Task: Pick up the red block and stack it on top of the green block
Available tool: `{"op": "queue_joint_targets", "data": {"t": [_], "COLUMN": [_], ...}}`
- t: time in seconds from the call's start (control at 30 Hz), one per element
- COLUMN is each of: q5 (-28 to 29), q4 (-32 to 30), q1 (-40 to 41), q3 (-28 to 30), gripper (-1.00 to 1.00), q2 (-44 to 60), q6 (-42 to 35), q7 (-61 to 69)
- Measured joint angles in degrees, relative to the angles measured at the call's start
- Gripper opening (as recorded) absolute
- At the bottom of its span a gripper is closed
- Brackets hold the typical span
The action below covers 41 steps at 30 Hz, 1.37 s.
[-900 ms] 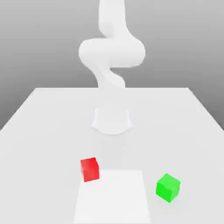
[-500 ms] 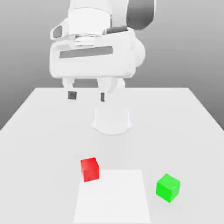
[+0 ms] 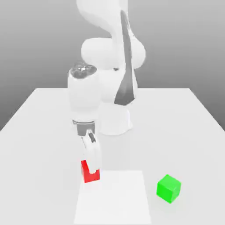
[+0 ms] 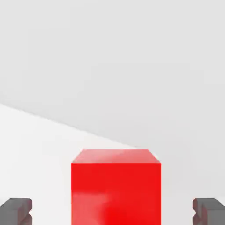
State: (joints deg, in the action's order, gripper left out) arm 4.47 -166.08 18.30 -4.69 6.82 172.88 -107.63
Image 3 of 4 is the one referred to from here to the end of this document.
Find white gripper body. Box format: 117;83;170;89
81;134;102;167

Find small red cube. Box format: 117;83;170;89
80;160;101;184

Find small green cube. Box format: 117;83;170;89
156;174;182;204

